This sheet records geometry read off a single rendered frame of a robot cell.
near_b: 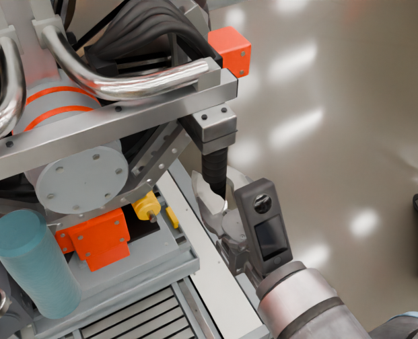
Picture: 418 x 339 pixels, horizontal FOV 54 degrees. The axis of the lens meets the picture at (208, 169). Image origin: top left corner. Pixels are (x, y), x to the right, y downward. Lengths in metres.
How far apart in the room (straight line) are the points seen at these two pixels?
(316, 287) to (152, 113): 0.27
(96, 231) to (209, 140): 0.46
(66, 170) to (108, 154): 0.06
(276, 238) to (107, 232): 0.50
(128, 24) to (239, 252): 0.32
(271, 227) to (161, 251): 0.77
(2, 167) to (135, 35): 0.21
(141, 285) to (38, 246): 0.60
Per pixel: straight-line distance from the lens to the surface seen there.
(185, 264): 1.27
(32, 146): 0.47
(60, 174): 0.56
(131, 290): 1.25
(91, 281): 1.22
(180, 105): 0.49
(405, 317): 0.67
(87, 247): 0.94
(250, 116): 1.96
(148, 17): 0.52
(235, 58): 0.77
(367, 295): 1.50
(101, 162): 0.57
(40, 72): 0.65
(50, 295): 0.82
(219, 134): 0.51
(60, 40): 0.56
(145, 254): 1.23
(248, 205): 0.47
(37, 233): 0.70
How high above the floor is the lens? 1.28
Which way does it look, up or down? 49 degrees down
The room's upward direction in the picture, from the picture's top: straight up
